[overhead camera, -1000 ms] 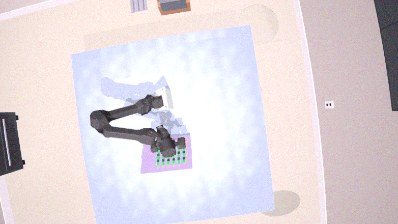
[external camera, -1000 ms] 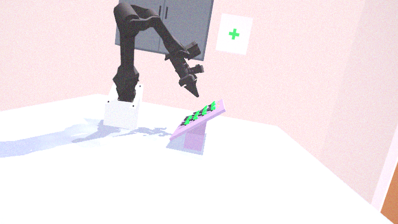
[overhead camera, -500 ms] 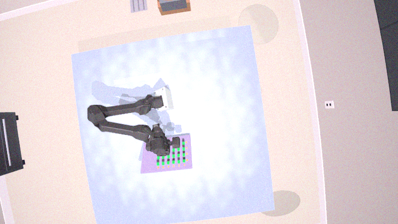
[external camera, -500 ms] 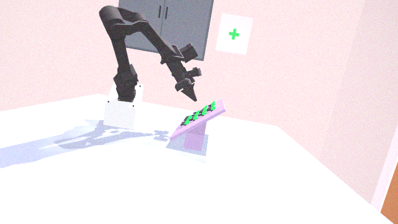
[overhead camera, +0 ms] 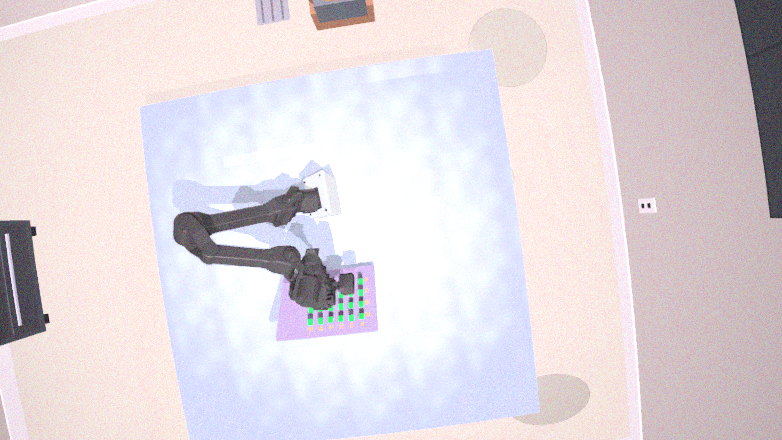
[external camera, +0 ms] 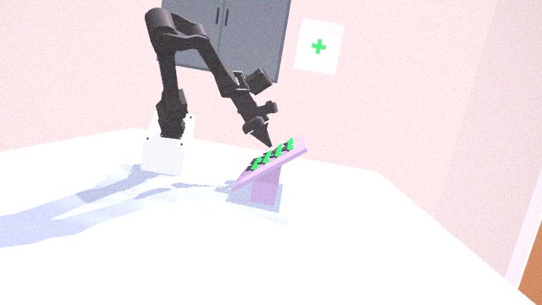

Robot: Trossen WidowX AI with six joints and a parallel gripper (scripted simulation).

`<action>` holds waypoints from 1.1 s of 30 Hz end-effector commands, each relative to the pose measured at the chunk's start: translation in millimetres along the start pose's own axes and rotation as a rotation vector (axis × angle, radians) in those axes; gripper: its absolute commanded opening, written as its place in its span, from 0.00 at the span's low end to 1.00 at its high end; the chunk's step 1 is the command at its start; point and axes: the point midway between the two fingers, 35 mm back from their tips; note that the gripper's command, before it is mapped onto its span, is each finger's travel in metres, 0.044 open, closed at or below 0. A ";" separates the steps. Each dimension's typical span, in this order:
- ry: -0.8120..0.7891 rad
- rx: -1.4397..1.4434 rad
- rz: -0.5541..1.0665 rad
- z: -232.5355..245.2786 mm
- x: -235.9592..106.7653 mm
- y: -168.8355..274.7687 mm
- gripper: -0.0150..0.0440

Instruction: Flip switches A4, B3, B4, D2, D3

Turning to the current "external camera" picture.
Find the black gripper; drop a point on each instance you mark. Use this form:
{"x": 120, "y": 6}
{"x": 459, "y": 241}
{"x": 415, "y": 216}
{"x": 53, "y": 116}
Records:
{"x": 254, "y": 123}

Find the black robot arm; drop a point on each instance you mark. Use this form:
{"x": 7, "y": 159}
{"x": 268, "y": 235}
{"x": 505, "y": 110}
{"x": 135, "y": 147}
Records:
{"x": 173, "y": 107}

